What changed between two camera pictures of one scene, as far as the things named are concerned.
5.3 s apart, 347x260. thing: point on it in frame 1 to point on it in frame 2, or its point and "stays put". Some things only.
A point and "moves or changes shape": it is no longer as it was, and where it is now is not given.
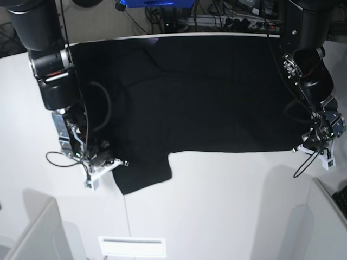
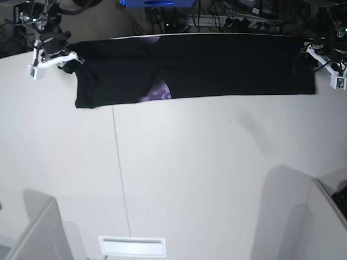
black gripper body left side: [101, 154] to [54, 43]
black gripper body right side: [320, 139] to [333, 50]
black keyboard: [340, 197] stays put
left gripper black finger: [117, 162] to [81, 59]
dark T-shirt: [148, 98] moves or changes shape
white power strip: [233, 21] stays put
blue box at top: [136, 4] stays put
